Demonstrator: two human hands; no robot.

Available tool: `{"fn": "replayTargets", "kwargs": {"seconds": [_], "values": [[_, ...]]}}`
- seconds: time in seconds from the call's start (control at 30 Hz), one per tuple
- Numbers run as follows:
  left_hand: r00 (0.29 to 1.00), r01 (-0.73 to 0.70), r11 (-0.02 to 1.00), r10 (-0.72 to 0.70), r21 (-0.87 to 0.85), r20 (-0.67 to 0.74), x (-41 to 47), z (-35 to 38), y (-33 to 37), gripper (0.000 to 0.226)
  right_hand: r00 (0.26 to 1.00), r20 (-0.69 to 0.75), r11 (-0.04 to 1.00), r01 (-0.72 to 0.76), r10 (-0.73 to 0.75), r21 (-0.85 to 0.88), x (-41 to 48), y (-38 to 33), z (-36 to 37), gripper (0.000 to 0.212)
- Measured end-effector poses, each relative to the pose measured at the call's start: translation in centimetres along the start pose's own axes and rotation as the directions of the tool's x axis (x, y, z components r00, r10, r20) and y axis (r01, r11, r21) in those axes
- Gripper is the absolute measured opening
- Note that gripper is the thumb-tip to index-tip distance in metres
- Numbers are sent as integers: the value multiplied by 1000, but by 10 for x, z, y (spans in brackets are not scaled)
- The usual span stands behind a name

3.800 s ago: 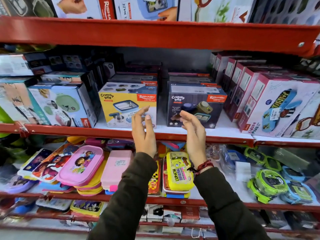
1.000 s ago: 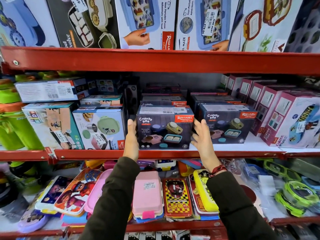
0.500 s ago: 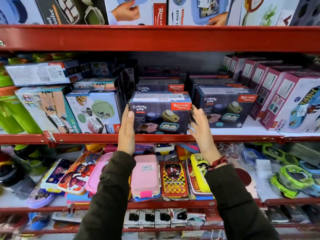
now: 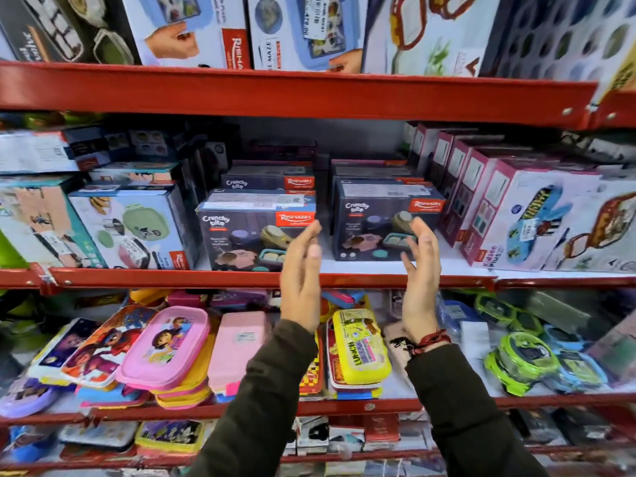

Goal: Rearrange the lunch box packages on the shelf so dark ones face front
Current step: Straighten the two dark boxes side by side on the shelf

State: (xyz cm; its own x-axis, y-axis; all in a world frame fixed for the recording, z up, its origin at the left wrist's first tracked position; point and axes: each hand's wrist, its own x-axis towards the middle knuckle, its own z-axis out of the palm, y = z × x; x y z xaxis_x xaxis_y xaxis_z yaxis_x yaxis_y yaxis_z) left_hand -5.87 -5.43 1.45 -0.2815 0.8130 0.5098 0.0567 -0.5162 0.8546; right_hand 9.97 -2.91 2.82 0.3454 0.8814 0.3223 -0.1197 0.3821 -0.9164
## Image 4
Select white paper-covered box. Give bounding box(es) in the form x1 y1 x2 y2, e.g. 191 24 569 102
0 130 81 175

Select white carton brown lunch box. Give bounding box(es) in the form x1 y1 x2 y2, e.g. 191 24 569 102
362 0 504 78

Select white carton green lunch box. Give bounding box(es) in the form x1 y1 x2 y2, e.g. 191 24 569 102
68 185 200 271
88 161 186 188

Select row of pink white boxes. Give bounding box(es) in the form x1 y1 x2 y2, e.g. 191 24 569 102
400 120 603 272

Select blue pink lunch box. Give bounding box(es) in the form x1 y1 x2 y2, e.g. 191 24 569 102
322 289 367 309

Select dark blue dotted carton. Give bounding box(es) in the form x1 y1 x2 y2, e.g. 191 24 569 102
478 0 636 104

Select green round lunch box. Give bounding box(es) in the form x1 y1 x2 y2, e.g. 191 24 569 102
473 292 518 328
483 332 560 397
511 310 545 337

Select red cartoon lunch box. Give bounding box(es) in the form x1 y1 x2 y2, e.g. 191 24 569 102
62 306 158 389

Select person's right forearm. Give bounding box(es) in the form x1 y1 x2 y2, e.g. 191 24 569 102
404 343 550 477

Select person's left forearm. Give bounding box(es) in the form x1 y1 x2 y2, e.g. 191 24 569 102
186 319 320 477

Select dark blue lunch set box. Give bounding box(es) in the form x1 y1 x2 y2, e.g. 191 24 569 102
331 180 447 263
195 192 318 273
221 166 317 195
332 166 425 184
329 157 409 168

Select yellow container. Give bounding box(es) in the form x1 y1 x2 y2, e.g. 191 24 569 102
128 288 173 307

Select purple pencil box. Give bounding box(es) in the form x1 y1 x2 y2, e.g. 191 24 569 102
211 289 270 312

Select dark wrapped item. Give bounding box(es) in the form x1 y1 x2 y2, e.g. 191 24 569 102
509 407 567 446
551 406 613 444

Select white card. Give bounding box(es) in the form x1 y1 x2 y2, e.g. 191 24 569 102
459 321 494 364

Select pink cartoon lunch box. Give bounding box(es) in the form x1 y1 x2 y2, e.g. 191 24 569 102
115 306 212 392

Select black lunch box carton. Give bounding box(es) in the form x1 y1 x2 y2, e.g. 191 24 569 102
0 0 141 65

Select yellow cartoon lunch box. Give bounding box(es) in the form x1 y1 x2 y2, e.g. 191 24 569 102
331 308 393 386

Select yellow dark-print lunch box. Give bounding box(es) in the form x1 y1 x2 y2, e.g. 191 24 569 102
134 419 206 455

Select blue wrapped lunch box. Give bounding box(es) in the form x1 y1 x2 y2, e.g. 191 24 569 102
436 297 479 339

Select magenta container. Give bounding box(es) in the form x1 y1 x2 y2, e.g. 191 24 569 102
166 290 210 309

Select light blue lunch box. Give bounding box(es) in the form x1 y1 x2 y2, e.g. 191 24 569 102
543 348 610 394

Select pinkish wrapped box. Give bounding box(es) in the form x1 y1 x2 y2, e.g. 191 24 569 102
585 322 636 387

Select red thread bracelet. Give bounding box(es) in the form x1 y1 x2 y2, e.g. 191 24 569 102
409 329 452 356

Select white carton red lunch box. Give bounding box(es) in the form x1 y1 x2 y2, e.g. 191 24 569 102
543 178 636 274

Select stack of yellow lunch boxes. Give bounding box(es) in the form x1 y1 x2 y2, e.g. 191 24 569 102
150 332 218 411

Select grey wrapped box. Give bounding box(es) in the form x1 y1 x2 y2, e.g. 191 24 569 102
526 290 593 337

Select blue plastic container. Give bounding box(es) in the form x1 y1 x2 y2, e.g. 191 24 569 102
0 426 56 463

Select person's right hand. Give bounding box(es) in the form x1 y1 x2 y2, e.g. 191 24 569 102
400 216 443 344

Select small white black box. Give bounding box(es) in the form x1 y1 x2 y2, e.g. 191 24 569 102
295 415 330 456

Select small red box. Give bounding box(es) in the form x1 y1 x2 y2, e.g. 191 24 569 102
362 413 401 446

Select white printed lunch box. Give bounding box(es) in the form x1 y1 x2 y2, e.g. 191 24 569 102
58 420 139 451

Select plain pink lunch box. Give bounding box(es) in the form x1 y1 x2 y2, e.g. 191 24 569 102
207 311 272 397

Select green plastic container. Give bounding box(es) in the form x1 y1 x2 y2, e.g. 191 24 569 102
0 232 29 270

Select blue white cartoon lunch box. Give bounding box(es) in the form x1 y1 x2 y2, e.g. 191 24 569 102
27 318 101 386

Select person's left hand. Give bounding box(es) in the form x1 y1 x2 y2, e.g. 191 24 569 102
280 220 323 334

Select yellow checkered lunch box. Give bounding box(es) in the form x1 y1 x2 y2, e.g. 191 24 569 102
298 332 327 397

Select white carton blue lunch box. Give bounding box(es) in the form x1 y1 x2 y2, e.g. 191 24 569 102
119 0 252 70
246 0 369 74

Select red metal shelf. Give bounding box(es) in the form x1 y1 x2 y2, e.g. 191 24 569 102
0 391 636 428
0 263 636 295
0 441 636 473
588 88 636 131
0 61 600 131

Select dark product boxes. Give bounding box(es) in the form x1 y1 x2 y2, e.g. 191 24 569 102
64 125 175 170

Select teal product box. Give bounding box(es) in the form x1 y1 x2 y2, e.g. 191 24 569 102
0 175 108 270

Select purple lunch box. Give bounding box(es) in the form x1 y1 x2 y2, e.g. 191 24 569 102
0 378 61 421

